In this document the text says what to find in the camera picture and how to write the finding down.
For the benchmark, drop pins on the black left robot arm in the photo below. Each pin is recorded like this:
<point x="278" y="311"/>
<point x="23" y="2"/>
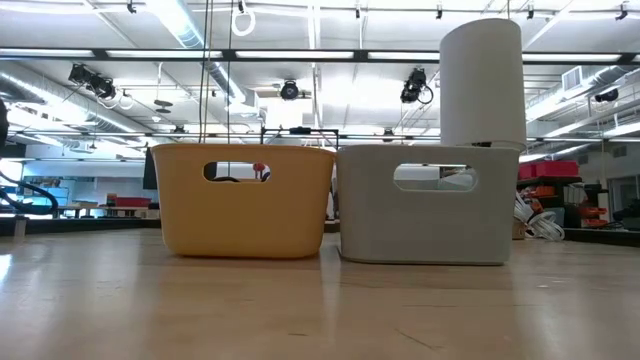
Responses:
<point x="56" y="206"/>

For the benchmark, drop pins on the yellow plastic bin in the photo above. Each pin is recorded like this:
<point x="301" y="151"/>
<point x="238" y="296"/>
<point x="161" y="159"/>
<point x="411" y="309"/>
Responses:
<point x="240" y="215"/>

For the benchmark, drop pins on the grey plastic bin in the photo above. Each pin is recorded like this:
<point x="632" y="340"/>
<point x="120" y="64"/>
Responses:
<point x="425" y="225"/>

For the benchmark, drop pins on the black ceiling spotlight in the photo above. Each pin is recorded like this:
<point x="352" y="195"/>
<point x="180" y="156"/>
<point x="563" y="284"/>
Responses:
<point x="415" y="85"/>
<point x="102" y="86"/>

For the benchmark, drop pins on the black monitor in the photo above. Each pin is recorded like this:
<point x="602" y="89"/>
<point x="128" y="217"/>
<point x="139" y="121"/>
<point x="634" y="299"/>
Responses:
<point x="149" y="170"/>

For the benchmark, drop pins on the red box on bench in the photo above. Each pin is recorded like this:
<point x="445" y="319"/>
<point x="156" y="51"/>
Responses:
<point x="127" y="201"/>

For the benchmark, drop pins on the red storage shelf unit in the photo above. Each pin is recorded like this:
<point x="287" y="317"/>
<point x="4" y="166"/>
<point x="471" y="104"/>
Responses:
<point x="550" y="169"/>

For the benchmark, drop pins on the background black rig frame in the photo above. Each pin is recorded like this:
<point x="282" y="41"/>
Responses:
<point x="300" y="131"/>

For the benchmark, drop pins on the black overhead camera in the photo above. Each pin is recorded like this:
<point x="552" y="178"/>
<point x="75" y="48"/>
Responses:
<point x="289" y="91"/>

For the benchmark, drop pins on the black aluminium rig frame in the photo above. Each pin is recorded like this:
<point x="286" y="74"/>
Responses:
<point x="362" y="55"/>

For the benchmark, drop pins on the silver ceiling air duct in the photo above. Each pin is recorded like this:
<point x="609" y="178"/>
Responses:
<point x="590" y="80"/>
<point x="190" y="35"/>

